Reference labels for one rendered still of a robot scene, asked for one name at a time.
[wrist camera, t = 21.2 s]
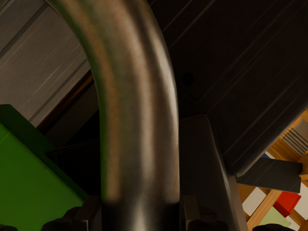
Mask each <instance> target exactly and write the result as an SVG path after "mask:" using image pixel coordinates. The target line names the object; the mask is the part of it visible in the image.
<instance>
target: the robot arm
mask: <svg viewBox="0 0 308 231"><path fill-rule="evenodd" d="M0 231H17V228H16V227H13V226H8V225H1V224H0ZM41 231H102V202H101V195H88V197H87V198H86V200H85V202H84V203H83V205H82V206H81V207H74V208H72V209H70V210H67V212H66V213H65V215H64V216H63V217H62V218H58V219H56V220H54V221H50V222H47V223H45V224H44V225H43V226H42V229H41ZM179 231H229V227H228V224H227V223H226V222H224V221H221V220H218V217H217V215H216V212H215V210H214V209H212V208H210V207H208V206H198V204H197V201H196V197H195V195H180V201H179ZM252 231H296V230H293V229H291V228H288V227H285V226H282V225H279V224H273V223H272V224H266V225H259V226H256V227H254V228H253V229H252Z"/></svg>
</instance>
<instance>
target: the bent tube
mask: <svg viewBox="0 0 308 231"><path fill-rule="evenodd" d="M45 1H46V2H47V3H48V4H49V5H50V6H51V7H52V8H53V9H54V10H55V11H56V12H57V13H58V14H59V15H60V17H61V18H62V19H63V20H64V21H65V22H66V24H67V25H68V27H69V28H70V29H71V31H72V32H73V34H74V35H75V37H76V39H77V40H78V42H79V44H80V46H81V48H82V50H83V52H84V54H85V56H86V58H87V61H88V63H89V66H90V69H91V72H92V75H93V79H94V83H95V86H96V91H97V96H98V104H99V128H100V172H101V202H102V231H179V201H180V176H179V112H178V97H177V89H176V81H175V75H174V71H173V66H172V62H171V58H170V54H169V51H168V48H167V45H166V42H165V39H164V36H163V34H162V31H161V29H160V26H159V24H158V22H157V19H156V17H155V15H154V13H153V11H152V9H151V7H150V6H149V4H148V2H147V0H45Z"/></svg>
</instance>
